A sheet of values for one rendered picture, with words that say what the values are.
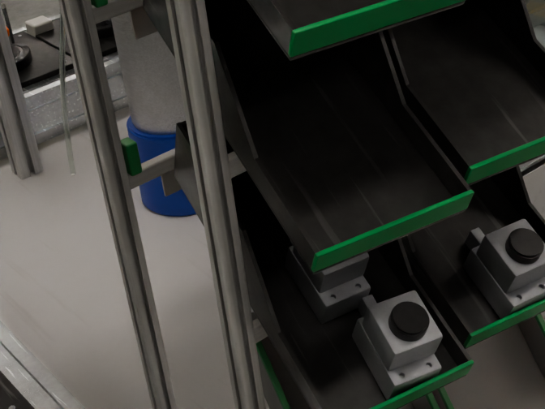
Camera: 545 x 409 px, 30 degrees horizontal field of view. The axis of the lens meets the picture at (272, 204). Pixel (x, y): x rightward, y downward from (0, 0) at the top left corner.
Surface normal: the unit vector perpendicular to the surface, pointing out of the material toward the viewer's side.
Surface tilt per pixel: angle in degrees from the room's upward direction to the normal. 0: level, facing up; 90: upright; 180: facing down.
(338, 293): 25
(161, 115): 90
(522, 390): 45
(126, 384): 0
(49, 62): 0
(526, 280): 115
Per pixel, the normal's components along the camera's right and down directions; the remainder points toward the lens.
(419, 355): 0.41, 0.77
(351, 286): 0.11, -0.58
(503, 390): 0.26, -0.29
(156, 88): -0.07, 0.55
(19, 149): 0.62, 0.37
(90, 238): -0.11, -0.84
